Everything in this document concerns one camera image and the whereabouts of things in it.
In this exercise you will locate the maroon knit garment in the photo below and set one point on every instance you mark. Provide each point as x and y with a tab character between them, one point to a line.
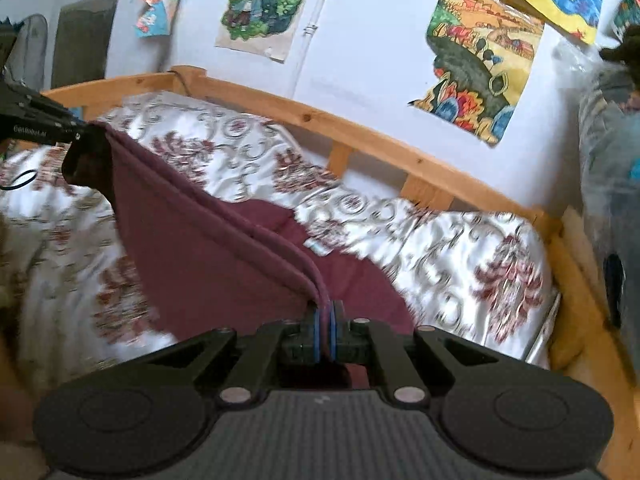
204	263

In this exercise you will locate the white floral bedspread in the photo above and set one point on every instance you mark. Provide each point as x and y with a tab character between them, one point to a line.
72	301

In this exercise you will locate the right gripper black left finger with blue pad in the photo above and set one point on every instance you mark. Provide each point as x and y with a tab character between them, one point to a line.
237	370

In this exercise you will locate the blonde anime girl poster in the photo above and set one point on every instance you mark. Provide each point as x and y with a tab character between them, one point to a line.
261	27

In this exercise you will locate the landscape painting poster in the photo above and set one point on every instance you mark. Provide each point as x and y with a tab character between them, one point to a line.
484	52

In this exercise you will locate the grey blue bundled bedding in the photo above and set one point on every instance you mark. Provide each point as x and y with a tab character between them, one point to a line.
609	181

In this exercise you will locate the wooden bed frame rail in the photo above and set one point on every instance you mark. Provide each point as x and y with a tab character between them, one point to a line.
582	345

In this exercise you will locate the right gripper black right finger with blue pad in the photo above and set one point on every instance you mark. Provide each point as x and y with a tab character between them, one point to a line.
407	369

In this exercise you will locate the dark wall panel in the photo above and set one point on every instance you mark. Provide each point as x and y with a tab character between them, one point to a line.
81	42

